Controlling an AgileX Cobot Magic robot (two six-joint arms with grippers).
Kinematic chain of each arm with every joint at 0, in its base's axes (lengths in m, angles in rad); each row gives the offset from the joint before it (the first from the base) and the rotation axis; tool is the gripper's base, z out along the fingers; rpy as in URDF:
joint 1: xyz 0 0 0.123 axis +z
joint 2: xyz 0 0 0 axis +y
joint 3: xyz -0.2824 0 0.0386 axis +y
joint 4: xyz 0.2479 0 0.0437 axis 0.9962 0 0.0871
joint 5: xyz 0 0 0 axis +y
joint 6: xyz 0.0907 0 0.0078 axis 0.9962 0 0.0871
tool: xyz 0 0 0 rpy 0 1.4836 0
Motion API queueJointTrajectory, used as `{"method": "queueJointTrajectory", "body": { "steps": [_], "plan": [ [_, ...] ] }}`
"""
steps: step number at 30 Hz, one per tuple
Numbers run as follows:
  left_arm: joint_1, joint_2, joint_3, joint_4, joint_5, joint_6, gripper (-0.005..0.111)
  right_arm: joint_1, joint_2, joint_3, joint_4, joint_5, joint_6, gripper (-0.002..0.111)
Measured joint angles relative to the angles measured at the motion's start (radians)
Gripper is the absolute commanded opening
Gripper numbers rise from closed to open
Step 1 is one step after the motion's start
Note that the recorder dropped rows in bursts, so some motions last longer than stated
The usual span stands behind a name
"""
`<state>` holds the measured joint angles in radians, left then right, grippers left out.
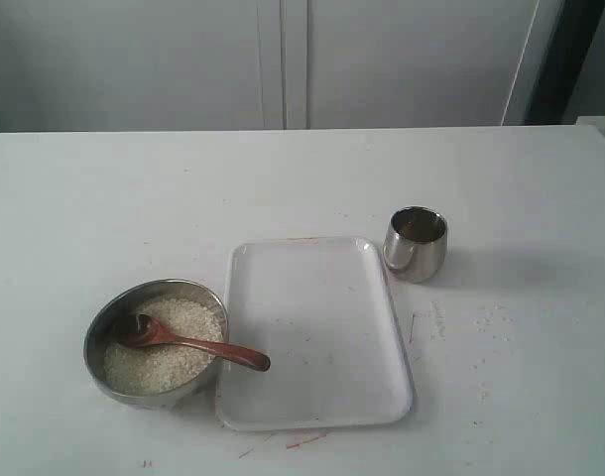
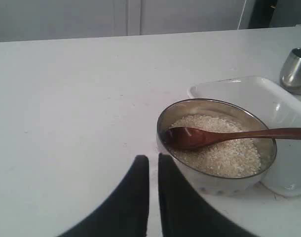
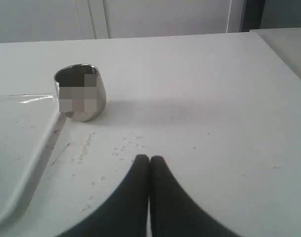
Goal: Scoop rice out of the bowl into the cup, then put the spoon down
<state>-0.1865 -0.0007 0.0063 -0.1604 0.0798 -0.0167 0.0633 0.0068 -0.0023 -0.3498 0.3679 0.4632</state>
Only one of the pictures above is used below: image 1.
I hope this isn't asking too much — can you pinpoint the small steel cup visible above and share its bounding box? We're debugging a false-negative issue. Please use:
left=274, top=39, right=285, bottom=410
left=382, top=206, right=448, bottom=284

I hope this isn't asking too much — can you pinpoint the white rectangular plastic tray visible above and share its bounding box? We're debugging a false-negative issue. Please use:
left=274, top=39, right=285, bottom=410
left=215, top=236, right=413, bottom=431

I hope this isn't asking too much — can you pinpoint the brown wooden spoon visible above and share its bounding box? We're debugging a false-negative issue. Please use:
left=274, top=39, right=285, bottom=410
left=113, top=313, right=271, bottom=372

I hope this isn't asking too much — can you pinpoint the steel bowl of rice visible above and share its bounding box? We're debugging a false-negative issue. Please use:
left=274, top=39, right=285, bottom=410
left=83, top=280, right=228, bottom=410

